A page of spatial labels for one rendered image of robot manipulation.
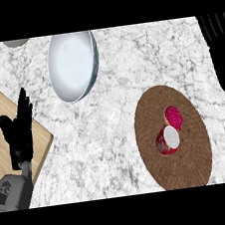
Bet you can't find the grey round object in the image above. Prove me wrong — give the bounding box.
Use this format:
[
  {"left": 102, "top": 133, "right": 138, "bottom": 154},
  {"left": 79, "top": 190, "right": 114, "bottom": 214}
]
[{"left": 2, "top": 37, "right": 32, "bottom": 51}]

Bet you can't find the white bowl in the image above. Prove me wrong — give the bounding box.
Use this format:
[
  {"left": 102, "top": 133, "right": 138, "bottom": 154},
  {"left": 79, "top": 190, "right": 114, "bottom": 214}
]
[{"left": 42, "top": 29, "right": 106, "bottom": 107}]

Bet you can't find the brown round placemat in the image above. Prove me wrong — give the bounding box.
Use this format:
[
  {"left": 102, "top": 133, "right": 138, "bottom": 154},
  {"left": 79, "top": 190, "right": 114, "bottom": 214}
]
[{"left": 128, "top": 79, "right": 217, "bottom": 195}]

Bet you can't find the red can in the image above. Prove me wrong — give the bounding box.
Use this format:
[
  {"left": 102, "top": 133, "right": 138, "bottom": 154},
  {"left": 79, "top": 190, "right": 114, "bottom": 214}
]
[{"left": 152, "top": 123, "right": 183, "bottom": 158}]

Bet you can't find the magenta fruit half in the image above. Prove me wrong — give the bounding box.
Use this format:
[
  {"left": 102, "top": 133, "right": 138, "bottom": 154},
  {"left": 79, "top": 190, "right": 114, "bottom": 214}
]
[{"left": 162, "top": 104, "right": 185, "bottom": 133}]

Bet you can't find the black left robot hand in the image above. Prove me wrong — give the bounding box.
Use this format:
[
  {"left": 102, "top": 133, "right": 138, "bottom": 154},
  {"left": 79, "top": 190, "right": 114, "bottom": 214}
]
[{"left": 0, "top": 86, "right": 42, "bottom": 173}]

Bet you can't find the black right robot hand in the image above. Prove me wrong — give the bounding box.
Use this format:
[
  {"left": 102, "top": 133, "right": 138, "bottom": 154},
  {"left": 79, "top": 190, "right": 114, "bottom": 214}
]
[{"left": 194, "top": 11, "right": 225, "bottom": 103}]

